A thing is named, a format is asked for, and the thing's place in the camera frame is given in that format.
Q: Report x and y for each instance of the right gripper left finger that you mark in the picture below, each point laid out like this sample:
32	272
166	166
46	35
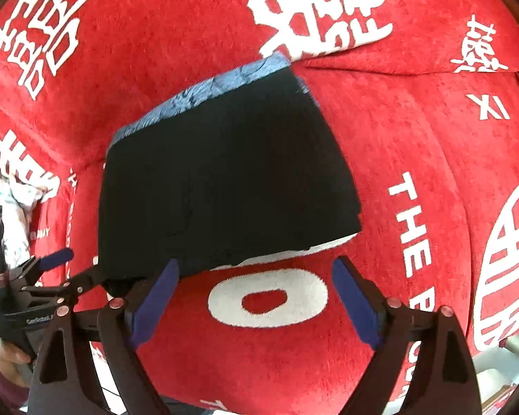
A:
65	380

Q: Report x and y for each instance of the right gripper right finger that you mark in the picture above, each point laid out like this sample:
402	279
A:
443	380

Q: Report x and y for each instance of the black pants with blue band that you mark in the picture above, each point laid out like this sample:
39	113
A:
240	166

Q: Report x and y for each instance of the red blanket with white characters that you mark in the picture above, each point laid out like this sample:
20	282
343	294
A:
422	97

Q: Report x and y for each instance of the person's left hand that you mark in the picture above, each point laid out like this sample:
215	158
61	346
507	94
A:
12	360

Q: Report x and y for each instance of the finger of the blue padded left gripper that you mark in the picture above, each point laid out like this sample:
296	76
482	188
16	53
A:
71	289
32	269

